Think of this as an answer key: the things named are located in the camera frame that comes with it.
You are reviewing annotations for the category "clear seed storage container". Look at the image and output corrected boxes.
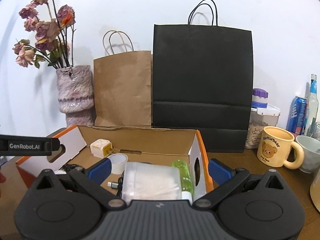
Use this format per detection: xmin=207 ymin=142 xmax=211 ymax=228
xmin=245 ymin=105 xmax=280 ymax=149

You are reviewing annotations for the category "purple white lidded jar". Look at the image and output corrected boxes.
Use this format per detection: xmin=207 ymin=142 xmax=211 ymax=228
xmin=251 ymin=88 xmax=268 ymax=108

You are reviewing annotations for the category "green transparent plastic bottle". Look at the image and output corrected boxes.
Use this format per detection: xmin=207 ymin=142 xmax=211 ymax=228
xmin=171 ymin=159 xmax=194 ymax=205

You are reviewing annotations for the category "grey tape roll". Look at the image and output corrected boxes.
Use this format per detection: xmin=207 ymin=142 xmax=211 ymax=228
xmin=108 ymin=153 xmax=128 ymax=175

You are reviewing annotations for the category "coiled black cable in box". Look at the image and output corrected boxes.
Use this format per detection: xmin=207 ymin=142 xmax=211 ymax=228
xmin=107 ymin=161 xmax=156 ymax=198

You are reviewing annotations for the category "brown paper bag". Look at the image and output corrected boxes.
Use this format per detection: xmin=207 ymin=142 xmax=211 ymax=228
xmin=93 ymin=42 xmax=152 ymax=127

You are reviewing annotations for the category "black paper bag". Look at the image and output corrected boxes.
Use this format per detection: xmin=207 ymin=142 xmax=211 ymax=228
xmin=152 ymin=0 xmax=253 ymax=153

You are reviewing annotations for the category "cream yellow thermos jug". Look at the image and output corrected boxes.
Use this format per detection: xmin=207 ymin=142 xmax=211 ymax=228
xmin=310 ymin=177 xmax=320 ymax=211

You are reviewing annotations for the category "small white plastic bottle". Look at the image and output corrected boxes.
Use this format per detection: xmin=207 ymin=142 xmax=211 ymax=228
xmin=54 ymin=170 xmax=67 ymax=175

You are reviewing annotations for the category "red cardboard pumpkin box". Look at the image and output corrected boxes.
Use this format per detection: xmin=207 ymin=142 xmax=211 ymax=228
xmin=16 ymin=125 xmax=214 ymax=199

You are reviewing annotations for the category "dried pink rose bouquet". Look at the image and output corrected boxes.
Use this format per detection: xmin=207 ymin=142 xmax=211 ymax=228
xmin=12 ymin=0 xmax=75 ymax=69

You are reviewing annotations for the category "clear blue label bottle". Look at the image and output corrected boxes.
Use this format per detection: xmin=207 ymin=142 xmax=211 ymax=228
xmin=304 ymin=74 xmax=319 ymax=137

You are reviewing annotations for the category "pink textured ceramic vase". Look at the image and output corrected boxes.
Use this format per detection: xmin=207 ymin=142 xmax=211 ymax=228
xmin=56 ymin=65 xmax=94 ymax=127

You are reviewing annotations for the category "cream cube charger plug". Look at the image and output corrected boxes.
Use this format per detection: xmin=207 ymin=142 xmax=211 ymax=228
xmin=90 ymin=139 xmax=113 ymax=158

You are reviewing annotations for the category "blue drink can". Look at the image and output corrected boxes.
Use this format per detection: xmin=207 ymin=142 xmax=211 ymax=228
xmin=286 ymin=96 xmax=307 ymax=135

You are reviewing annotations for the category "translucent white plastic box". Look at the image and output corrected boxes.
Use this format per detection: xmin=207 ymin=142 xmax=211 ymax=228
xmin=121 ymin=162 xmax=182 ymax=204

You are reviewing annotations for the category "grey ceramic cup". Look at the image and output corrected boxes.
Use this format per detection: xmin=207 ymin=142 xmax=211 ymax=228
xmin=295 ymin=135 xmax=319 ymax=173

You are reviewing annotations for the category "yellow bear mug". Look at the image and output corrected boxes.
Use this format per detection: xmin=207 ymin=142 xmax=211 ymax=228
xmin=257 ymin=126 xmax=304 ymax=170

